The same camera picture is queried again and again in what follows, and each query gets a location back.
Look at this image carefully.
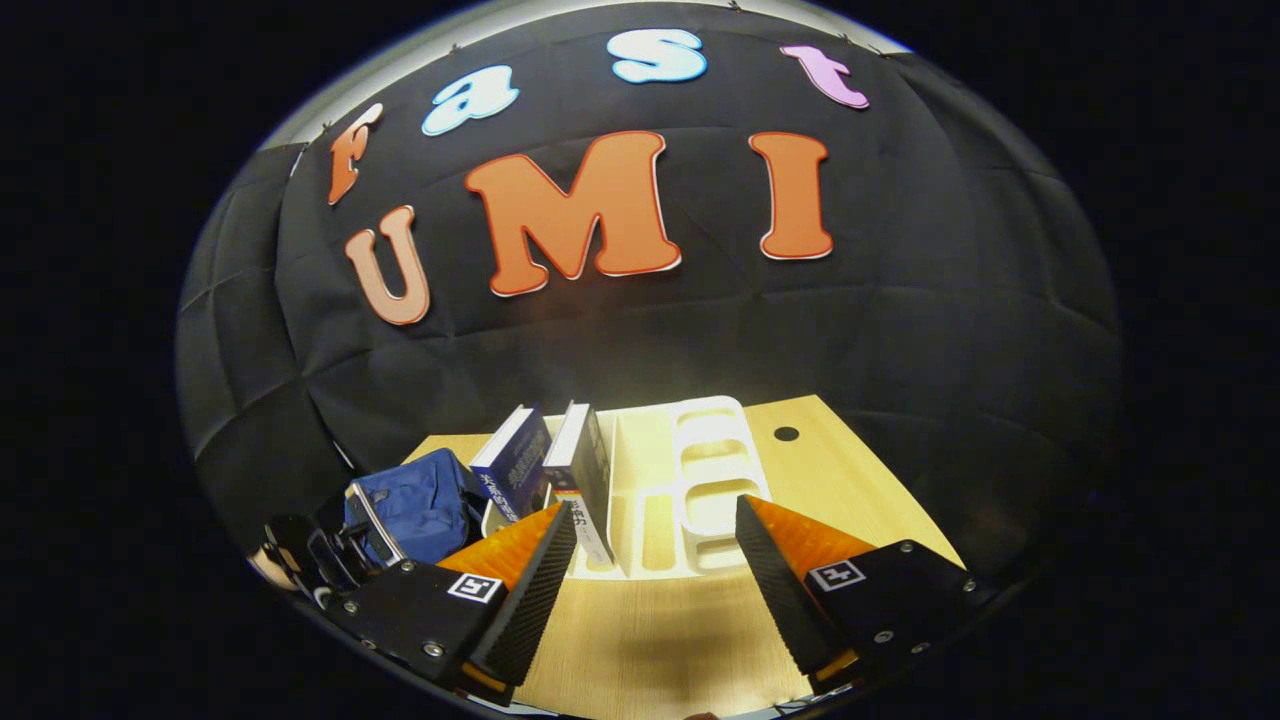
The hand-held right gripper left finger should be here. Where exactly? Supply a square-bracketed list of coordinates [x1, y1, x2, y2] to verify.
[325, 500, 579, 706]

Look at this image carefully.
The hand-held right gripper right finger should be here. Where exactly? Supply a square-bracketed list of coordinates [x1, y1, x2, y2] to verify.
[735, 495, 1001, 693]

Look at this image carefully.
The blue schoolbag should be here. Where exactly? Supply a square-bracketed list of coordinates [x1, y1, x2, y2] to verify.
[344, 447, 493, 568]

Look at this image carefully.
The blue cover book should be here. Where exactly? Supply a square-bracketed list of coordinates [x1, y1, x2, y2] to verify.
[469, 404, 554, 527]

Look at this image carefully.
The white plastic bookshelf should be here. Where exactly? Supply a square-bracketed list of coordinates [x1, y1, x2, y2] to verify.
[480, 395, 774, 581]

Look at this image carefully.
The black portrait cover book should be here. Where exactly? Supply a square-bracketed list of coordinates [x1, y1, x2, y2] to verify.
[542, 401, 617, 567]

